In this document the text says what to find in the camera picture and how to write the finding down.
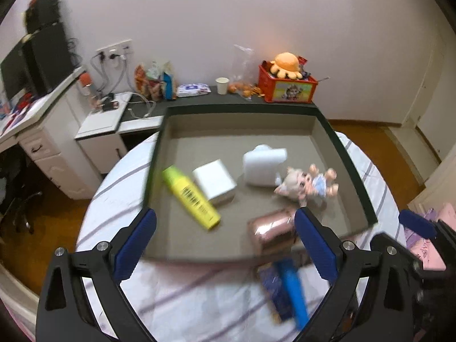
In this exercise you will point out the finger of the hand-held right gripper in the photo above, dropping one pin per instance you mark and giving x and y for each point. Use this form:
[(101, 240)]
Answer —
[(416, 222)]

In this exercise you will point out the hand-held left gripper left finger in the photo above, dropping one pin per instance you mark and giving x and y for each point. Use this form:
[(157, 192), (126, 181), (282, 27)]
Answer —
[(137, 245)]

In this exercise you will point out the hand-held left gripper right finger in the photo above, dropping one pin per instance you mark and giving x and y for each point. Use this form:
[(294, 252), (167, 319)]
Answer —
[(317, 245)]

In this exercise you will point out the rose gold metal cup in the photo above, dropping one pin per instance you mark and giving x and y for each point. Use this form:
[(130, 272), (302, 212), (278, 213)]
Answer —
[(270, 231)]

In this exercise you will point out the blue highlighter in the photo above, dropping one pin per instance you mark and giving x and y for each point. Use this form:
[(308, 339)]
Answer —
[(294, 292)]

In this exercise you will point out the small doll figurine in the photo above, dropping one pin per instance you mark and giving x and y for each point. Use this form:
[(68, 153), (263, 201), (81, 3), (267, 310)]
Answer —
[(295, 187)]

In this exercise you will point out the yellow green bottle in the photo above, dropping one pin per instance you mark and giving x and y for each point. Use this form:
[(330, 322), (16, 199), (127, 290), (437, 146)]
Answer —
[(188, 196)]

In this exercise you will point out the small white box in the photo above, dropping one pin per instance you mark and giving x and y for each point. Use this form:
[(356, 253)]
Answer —
[(213, 181)]

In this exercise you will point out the large grey cardboard tray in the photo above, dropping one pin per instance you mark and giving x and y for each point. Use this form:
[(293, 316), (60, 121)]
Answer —
[(213, 139)]

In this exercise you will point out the pink printed blanket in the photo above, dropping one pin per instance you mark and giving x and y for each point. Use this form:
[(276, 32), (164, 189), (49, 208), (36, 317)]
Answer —
[(434, 253)]

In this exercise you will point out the white wardrobe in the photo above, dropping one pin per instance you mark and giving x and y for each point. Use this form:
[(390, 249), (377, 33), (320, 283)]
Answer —
[(438, 185)]

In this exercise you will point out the white door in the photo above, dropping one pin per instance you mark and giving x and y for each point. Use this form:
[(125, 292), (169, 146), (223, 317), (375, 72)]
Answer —
[(424, 107)]

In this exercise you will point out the white drawer cabinet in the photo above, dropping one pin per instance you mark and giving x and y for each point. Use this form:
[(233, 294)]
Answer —
[(53, 156)]

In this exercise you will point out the white bedside cabinet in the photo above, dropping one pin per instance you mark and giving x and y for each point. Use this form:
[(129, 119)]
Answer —
[(103, 128)]

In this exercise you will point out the black office chair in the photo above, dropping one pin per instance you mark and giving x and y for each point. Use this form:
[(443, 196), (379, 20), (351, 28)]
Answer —
[(17, 199)]

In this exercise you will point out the small dark gadget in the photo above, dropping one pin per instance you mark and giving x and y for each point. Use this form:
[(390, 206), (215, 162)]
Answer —
[(108, 104)]

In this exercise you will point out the red storage box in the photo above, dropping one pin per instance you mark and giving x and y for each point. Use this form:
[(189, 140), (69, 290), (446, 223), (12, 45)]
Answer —
[(288, 91)]

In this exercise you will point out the blue carton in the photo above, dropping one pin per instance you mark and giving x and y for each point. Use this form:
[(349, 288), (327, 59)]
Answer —
[(169, 86)]

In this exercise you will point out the black-topped low cabinet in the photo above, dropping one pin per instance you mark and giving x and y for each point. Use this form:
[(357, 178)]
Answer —
[(213, 100)]

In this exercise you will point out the wet wipes packet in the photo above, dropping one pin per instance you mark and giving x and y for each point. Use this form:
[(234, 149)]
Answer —
[(193, 90)]

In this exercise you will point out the orange snack bag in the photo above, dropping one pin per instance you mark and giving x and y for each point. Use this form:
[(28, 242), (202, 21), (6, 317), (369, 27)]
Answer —
[(141, 80)]

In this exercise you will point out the tangerine peel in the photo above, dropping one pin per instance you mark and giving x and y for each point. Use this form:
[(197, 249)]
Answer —
[(253, 92)]

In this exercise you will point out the white desk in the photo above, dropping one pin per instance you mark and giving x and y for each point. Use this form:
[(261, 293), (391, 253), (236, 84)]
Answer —
[(53, 99)]

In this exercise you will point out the bottle with red cap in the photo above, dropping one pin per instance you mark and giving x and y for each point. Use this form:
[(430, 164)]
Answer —
[(85, 85)]

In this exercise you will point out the colourful snack bags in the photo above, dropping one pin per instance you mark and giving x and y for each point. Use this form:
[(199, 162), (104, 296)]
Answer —
[(156, 76)]

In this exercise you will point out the tangerine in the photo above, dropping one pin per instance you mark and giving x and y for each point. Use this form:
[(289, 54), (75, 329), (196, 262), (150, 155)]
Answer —
[(234, 88)]

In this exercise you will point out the white paper cup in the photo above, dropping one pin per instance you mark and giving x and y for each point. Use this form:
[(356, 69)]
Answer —
[(222, 86)]

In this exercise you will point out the orange octopus plush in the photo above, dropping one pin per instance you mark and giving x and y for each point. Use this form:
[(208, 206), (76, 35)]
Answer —
[(285, 62)]

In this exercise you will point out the clear plastic bag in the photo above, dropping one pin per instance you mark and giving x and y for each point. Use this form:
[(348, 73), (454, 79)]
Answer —
[(242, 64)]

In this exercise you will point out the black computer tower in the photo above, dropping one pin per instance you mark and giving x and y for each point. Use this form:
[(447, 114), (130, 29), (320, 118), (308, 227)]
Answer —
[(48, 57)]

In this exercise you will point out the black computer monitor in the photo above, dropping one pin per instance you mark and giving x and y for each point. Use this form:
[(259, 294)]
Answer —
[(12, 74)]

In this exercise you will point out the black box on tower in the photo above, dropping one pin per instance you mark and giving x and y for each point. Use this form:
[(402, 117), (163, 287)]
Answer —
[(42, 12)]

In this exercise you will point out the white wall outlet panel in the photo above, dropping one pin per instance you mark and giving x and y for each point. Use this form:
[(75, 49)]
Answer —
[(117, 48)]

